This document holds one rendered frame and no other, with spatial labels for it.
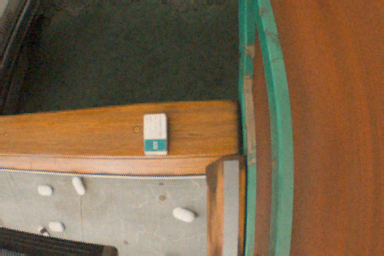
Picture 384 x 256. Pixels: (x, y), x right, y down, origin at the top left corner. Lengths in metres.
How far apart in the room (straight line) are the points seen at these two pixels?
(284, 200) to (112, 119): 0.60
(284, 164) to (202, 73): 1.42
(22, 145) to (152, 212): 0.30
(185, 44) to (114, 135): 0.95
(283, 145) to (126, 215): 0.57
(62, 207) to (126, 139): 0.19
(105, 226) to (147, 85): 0.94
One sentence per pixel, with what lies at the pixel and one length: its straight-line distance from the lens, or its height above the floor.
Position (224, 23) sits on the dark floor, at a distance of 1.90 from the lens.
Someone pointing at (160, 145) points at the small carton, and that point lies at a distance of 0.91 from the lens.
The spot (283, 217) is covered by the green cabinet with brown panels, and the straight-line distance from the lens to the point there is 0.39.
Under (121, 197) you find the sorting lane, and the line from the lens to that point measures 0.94.
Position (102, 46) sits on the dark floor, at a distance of 1.91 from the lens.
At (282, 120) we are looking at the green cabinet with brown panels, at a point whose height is 1.27.
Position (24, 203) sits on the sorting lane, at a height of 0.74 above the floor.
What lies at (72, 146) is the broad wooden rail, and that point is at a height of 0.76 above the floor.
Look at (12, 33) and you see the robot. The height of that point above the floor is 0.34.
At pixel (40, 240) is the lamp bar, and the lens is 0.62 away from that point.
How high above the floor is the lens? 1.65
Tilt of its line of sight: 71 degrees down
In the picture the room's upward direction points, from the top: 8 degrees counter-clockwise
